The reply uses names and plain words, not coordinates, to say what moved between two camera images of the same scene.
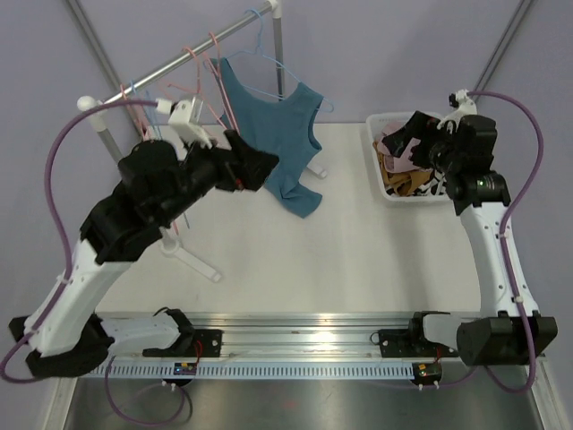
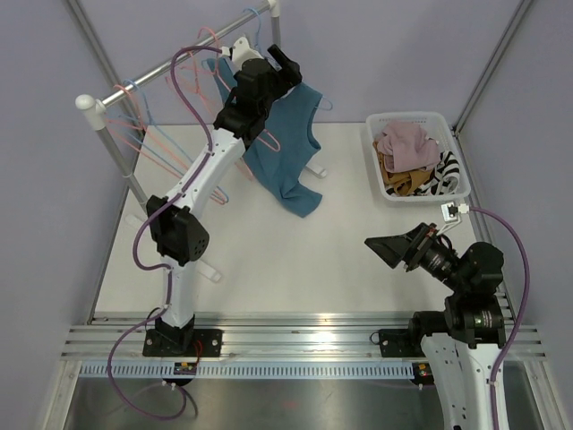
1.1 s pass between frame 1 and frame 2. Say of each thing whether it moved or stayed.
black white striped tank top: stayed
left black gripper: moved
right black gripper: moved
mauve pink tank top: stayed
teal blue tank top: stayed
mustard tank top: stayed
